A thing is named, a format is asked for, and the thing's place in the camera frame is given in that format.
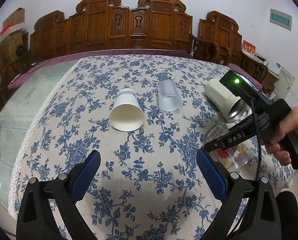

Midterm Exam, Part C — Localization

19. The person's right hand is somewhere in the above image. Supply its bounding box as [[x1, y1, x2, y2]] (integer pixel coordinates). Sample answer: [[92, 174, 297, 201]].
[[260, 107, 298, 166]]

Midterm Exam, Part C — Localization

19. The cardboard box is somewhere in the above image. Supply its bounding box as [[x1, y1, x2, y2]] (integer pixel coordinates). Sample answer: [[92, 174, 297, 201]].
[[0, 8, 28, 67]]

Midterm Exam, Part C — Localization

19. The grey wall panel box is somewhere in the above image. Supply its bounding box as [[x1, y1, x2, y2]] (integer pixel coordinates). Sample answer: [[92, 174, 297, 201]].
[[269, 9, 292, 31]]

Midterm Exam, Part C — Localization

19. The white striped paper cup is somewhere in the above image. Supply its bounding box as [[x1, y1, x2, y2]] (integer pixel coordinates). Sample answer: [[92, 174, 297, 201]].
[[109, 88, 145, 132]]

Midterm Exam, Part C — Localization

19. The red sign card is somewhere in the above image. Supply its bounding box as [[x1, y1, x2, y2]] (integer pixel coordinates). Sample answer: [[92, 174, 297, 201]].
[[242, 40, 256, 54]]

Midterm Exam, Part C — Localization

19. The blue floral tablecloth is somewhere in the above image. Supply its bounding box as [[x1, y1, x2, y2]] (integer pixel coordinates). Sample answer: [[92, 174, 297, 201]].
[[9, 55, 228, 239]]

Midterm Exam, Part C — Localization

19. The white appliance box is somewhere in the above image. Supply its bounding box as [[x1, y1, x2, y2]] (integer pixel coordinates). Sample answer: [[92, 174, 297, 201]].
[[267, 60, 295, 99]]

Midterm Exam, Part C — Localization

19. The carved wooden bench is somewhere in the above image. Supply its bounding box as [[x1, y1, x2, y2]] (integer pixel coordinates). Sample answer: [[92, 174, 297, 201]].
[[30, 0, 242, 63]]

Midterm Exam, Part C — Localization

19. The white insulated steel mug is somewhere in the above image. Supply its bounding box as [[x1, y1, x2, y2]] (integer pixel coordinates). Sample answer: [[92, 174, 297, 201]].
[[204, 79, 247, 123]]

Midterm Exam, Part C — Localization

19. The printed clear glass cup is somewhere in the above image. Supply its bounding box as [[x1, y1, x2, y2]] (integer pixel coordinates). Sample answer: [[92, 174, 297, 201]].
[[203, 122, 253, 172]]

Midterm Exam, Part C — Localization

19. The frosted plastic cup, blue label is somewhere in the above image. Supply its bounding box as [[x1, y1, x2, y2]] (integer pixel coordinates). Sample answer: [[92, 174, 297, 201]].
[[158, 80, 183, 113]]

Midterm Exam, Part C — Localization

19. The wooden armchair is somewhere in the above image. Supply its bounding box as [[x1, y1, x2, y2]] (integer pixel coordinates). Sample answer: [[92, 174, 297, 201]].
[[190, 34, 232, 66]]

